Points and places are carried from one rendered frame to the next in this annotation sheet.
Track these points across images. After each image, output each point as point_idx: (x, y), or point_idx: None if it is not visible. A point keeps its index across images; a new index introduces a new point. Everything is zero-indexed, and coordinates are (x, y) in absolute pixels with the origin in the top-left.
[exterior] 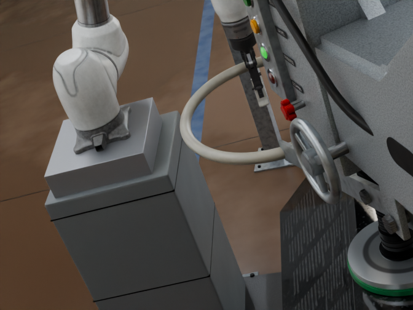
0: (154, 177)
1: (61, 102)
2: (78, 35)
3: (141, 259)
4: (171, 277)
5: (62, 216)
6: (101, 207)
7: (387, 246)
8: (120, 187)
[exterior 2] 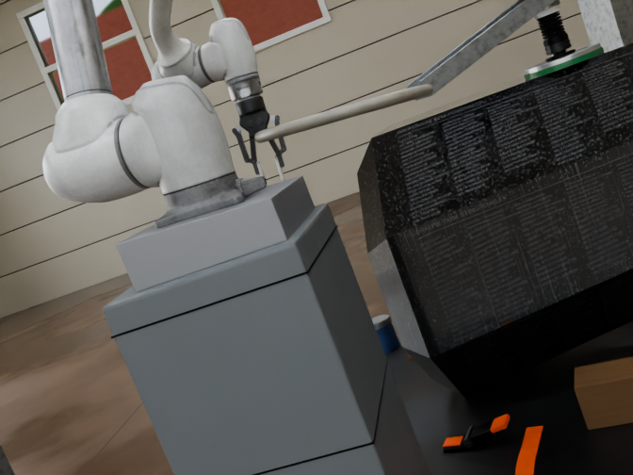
0: (323, 205)
1: (193, 130)
2: (106, 100)
3: (362, 341)
4: (380, 368)
5: (310, 264)
6: (321, 248)
7: (566, 44)
8: (318, 217)
